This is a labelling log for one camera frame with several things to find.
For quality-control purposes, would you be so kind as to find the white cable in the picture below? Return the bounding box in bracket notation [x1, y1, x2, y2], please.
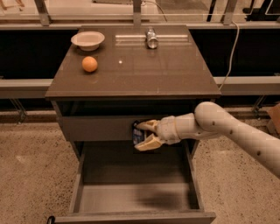
[218, 20, 241, 91]

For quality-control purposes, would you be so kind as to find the open grey middle drawer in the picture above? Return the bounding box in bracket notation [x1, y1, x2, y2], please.
[51, 141, 216, 224]

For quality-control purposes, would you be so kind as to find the grey drawer cabinet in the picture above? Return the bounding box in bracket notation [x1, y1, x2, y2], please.
[44, 24, 222, 224]

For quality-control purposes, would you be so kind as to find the silver soda can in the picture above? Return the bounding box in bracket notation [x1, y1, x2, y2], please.
[145, 27, 158, 49]

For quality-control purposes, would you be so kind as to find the grey metal railing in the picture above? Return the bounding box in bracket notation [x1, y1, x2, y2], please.
[1, 0, 279, 99]

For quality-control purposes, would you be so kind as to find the blue rxbar blueberry packet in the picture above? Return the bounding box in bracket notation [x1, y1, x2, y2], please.
[132, 121, 151, 145]

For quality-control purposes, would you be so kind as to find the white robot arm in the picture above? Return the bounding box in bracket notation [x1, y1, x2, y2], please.
[135, 101, 280, 178]

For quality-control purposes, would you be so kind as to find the white paper bowl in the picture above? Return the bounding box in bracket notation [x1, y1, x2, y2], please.
[71, 31, 105, 52]

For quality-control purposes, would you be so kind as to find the closed grey top drawer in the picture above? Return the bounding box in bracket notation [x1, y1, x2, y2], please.
[59, 115, 161, 142]

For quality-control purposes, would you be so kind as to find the orange fruit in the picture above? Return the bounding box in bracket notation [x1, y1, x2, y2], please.
[82, 56, 98, 73]

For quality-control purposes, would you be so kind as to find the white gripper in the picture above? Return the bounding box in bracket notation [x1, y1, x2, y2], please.
[135, 116, 181, 151]

